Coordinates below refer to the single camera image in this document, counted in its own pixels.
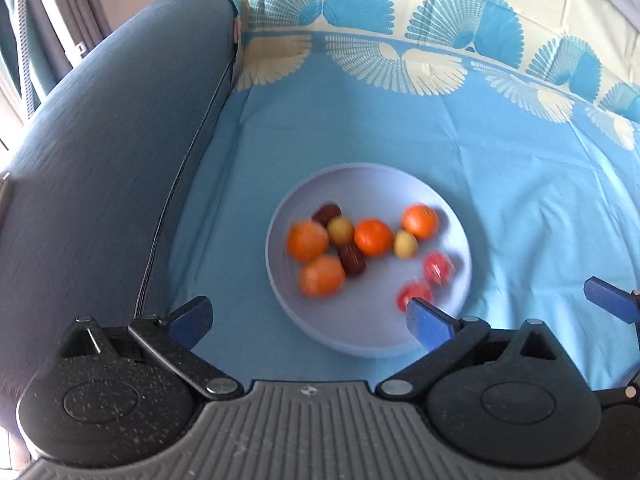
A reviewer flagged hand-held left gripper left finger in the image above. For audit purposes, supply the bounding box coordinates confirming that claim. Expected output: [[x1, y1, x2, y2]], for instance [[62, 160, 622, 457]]
[[59, 296, 245, 402]]

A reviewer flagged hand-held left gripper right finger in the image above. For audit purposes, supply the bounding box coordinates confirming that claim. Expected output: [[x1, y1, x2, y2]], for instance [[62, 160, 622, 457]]
[[375, 297, 573, 403]]

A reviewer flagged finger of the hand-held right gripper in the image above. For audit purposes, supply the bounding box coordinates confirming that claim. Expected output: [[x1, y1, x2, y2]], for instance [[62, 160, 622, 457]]
[[583, 276, 640, 407]]

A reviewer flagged plastic-wrapped red tomato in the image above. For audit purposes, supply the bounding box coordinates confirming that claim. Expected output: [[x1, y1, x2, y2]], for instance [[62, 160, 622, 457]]
[[423, 252, 456, 287], [396, 281, 435, 312]]

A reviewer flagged lavender plate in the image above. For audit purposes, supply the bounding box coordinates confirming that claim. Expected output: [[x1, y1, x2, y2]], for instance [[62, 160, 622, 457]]
[[265, 162, 473, 358]]

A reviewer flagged tan longan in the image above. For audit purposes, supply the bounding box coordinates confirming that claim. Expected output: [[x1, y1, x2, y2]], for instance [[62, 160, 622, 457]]
[[327, 216, 355, 246], [393, 230, 419, 260]]

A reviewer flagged dark red jujube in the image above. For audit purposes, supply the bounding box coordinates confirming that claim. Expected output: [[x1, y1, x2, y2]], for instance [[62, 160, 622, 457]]
[[337, 242, 367, 277], [312, 203, 342, 226]]

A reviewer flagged plastic-wrapped mandarin orange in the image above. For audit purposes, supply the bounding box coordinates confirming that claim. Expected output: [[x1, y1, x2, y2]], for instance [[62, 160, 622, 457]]
[[298, 255, 347, 297]]

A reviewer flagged blue fan-print cloth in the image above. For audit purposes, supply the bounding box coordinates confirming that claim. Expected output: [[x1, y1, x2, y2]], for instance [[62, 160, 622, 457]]
[[167, 0, 640, 396]]

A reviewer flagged checkered grey cloth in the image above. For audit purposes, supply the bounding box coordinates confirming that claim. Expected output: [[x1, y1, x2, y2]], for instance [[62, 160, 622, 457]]
[[11, 0, 45, 113]]

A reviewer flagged grey curtain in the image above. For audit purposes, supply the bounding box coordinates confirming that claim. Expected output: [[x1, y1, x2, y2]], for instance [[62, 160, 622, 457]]
[[30, 0, 113, 68]]

